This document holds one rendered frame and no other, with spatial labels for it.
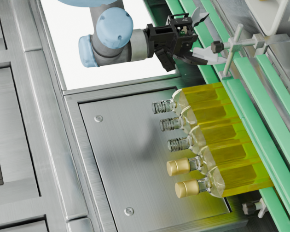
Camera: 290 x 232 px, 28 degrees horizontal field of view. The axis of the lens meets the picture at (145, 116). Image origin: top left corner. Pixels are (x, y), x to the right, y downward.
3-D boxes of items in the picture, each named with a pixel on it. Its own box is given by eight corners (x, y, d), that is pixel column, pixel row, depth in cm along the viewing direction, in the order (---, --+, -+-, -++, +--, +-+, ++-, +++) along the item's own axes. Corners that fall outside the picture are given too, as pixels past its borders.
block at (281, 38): (274, 58, 145) (249, 62, 143) (285, 30, 137) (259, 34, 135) (280, 68, 143) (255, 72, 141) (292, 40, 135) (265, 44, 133)
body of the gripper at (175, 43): (201, 36, 134) (152, 43, 130) (193, 58, 141) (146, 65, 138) (191, 11, 137) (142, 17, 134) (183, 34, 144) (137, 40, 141)
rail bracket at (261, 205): (286, 201, 138) (235, 213, 135) (294, 186, 133) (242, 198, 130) (293, 216, 136) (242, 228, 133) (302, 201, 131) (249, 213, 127)
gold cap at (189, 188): (193, 176, 126) (174, 179, 125) (199, 182, 123) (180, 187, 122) (193, 190, 128) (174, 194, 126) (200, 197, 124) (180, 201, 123)
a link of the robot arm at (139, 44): (129, 68, 137) (119, 41, 140) (147, 66, 138) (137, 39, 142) (133, 49, 130) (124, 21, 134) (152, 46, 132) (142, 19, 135)
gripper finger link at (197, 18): (214, 1, 142) (193, 21, 138) (208, 17, 147) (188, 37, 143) (203, -6, 143) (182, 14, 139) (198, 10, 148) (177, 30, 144)
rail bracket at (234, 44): (247, 67, 144) (201, 75, 141) (265, 16, 131) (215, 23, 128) (252, 76, 142) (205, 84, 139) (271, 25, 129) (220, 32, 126)
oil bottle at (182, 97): (244, 90, 149) (166, 103, 143) (250, 75, 145) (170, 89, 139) (253, 107, 146) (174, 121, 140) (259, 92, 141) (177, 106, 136)
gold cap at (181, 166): (183, 163, 131) (165, 167, 130) (185, 154, 128) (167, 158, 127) (188, 176, 129) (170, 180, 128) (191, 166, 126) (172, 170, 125)
